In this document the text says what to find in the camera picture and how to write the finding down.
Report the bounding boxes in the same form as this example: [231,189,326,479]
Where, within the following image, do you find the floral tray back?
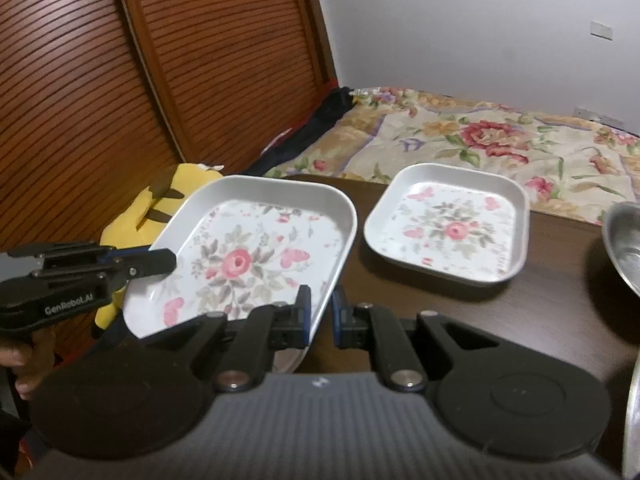
[363,162,530,287]

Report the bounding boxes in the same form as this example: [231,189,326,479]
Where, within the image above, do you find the large steel bowl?
[622,354,640,480]

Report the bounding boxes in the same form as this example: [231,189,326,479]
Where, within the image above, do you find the white wall switch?
[590,21,613,41]

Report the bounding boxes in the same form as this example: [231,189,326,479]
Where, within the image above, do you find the wooden louvered wardrobe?
[1,0,336,249]

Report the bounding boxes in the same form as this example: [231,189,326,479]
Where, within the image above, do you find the floral tray front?
[121,173,359,343]

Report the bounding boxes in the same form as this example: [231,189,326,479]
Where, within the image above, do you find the black clothing on bed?
[243,87,354,177]

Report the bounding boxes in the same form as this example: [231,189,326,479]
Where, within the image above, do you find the yellow Pikachu plush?
[90,161,225,340]

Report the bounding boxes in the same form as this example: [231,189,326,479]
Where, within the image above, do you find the floral tray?
[363,162,530,287]
[271,348,308,373]
[121,173,359,343]

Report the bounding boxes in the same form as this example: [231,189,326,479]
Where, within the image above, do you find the floral bed quilt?
[265,87,639,224]

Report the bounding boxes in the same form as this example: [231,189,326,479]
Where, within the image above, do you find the person left hand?
[0,327,55,400]

